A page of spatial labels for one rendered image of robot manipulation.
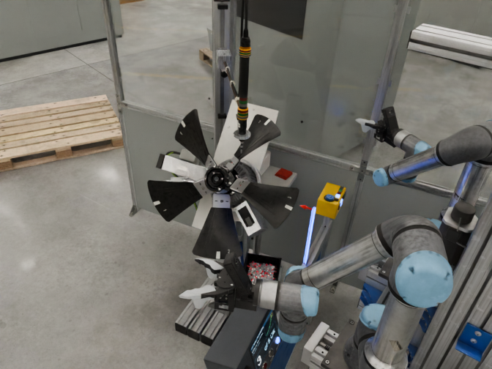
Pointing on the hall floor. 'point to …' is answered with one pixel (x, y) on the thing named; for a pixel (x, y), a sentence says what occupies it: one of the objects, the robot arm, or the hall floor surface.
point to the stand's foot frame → (201, 321)
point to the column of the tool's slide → (220, 69)
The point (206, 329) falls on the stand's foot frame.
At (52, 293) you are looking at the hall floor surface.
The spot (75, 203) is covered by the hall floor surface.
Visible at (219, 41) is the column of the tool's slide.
